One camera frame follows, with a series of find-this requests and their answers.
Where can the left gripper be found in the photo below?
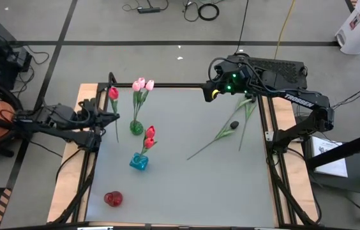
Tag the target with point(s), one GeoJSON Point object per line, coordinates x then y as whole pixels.
{"type": "Point", "coordinates": [90, 116]}

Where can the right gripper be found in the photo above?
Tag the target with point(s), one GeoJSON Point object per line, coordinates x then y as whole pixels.
{"type": "Point", "coordinates": [208, 91]}

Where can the black artificial tulip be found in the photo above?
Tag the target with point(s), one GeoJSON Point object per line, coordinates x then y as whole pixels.
{"type": "Point", "coordinates": [249, 110]}
{"type": "Point", "coordinates": [234, 124]}
{"type": "Point", "coordinates": [244, 103]}

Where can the pink artificial tulip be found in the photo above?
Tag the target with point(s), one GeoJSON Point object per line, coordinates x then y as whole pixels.
{"type": "Point", "coordinates": [141, 81]}
{"type": "Point", "coordinates": [136, 86]}
{"type": "Point", "coordinates": [150, 85]}

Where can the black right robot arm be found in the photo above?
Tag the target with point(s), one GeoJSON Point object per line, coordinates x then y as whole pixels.
{"type": "Point", "coordinates": [298, 97]}

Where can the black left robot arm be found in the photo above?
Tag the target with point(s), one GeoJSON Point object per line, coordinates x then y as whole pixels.
{"type": "Point", "coordinates": [55, 135]}

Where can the green glass vase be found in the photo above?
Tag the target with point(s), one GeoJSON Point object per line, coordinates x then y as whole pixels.
{"type": "Point", "coordinates": [137, 128]}

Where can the blue glass vase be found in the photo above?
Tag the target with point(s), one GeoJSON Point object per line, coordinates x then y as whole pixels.
{"type": "Point", "coordinates": [139, 162]}

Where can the red glass vase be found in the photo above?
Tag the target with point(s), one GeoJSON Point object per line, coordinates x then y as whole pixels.
{"type": "Point", "coordinates": [113, 199]}

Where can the black perforated computer case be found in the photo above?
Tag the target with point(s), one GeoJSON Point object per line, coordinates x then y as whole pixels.
{"type": "Point", "coordinates": [288, 68]}

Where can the black power strip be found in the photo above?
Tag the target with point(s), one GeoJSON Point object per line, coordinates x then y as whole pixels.
{"type": "Point", "coordinates": [148, 10]}

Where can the orange vacuum cleaner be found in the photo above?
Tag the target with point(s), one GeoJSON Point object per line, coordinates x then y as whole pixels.
{"type": "Point", "coordinates": [3, 116]}

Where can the grey table mat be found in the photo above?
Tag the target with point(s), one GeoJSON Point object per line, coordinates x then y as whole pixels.
{"type": "Point", "coordinates": [199, 207]}

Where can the white paper booklet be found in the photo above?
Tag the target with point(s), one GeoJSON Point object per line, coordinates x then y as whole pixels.
{"type": "Point", "coordinates": [330, 159]}

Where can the black metal stand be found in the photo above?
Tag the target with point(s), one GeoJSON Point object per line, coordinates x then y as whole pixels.
{"type": "Point", "coordinates": [358, 142]}

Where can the white bin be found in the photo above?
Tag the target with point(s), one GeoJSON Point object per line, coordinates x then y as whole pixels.
{"type": "Point", "coordinates": [358, 32]}

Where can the black aluminium table frame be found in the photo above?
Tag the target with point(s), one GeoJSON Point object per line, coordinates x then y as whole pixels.
{"type": "Point", "coordinates": [164, 85]}

